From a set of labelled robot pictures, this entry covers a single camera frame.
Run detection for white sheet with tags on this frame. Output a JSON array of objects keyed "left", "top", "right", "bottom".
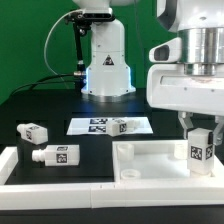
[{"left": 67, "top": 117, "right": 153, "bottom": 135}]

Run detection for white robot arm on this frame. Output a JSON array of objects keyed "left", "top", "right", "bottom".
[{"left": 73, "top": 0, "right": 224, "bottom": 146}]

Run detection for white square tabletop part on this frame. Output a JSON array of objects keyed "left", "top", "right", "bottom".
[{"left": 112, "top": 140, "right": 224, "bottom": 191}]

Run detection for white U-shaped fence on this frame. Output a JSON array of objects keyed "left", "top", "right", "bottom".
[{"left": 0, "top": 147, "right": 224, "bottom": 210}]

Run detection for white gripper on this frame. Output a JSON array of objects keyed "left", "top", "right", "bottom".
[{"left": 146, "top": 64, "right": 224, "bottom": 146}]

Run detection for black cables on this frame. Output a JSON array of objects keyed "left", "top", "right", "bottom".
[{"left": 9, "top": 73, "right": 77, "bottom": 98}]

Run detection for grey cable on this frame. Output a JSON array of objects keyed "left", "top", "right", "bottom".
[{"left": 43, "top": 9, "right": 78, "bottom": 89}]

